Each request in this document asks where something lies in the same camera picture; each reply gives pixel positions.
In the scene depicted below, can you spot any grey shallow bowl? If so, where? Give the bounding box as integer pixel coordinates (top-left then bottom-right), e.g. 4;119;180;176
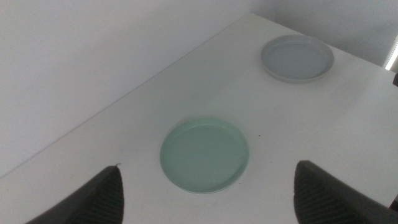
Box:
260;34;335;84

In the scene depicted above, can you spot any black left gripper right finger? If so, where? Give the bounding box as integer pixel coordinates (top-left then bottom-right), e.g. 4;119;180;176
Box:
293;159;398;224

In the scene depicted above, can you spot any bright white vertical strip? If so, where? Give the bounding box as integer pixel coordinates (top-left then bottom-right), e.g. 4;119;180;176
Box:
383;33;398;72

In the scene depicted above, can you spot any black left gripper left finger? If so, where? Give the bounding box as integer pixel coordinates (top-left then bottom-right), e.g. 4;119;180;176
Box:
24;164;126;224

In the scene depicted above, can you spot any green shallow bowl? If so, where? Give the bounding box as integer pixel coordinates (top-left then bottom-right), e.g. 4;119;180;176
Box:
159;116;251;195

